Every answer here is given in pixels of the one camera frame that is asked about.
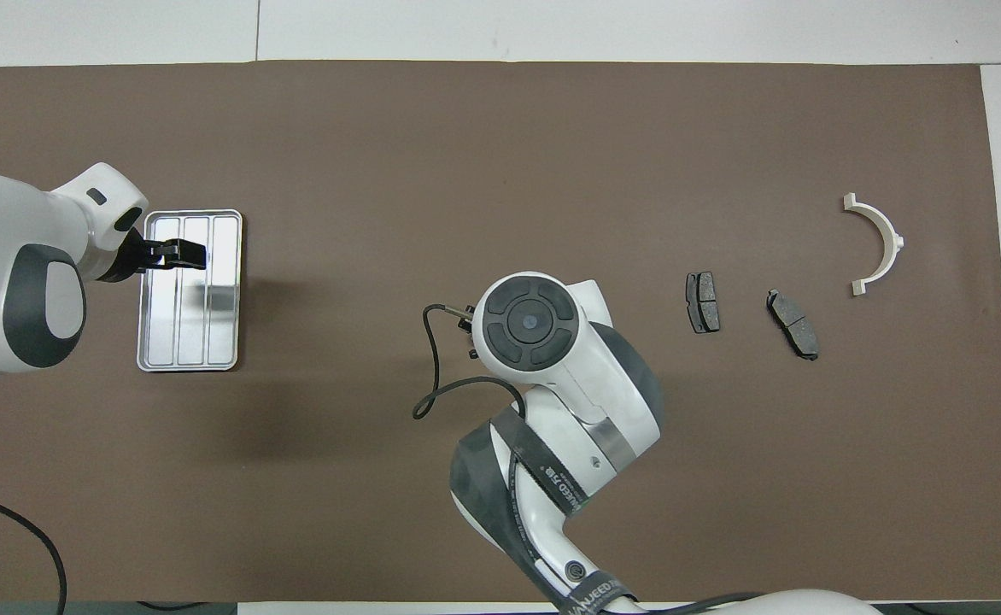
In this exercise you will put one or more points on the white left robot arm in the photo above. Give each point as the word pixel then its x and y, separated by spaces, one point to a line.
pixel 5 231

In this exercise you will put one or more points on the irregular dark brake pad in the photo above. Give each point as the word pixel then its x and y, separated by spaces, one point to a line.
pixel 793 323

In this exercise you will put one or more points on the silver metal tray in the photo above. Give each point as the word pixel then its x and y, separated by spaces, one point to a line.
pixel 193 342

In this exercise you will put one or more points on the brown table mat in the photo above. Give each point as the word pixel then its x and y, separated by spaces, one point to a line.
pixel 500 154

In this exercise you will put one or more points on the rectangular dark brake pad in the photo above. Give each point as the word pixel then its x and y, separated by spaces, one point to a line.
pixel 703 303

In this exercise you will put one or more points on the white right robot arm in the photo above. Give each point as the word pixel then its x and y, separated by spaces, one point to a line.
pixel 569 393

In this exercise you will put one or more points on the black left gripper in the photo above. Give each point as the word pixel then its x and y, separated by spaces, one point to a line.
pixel 129 260

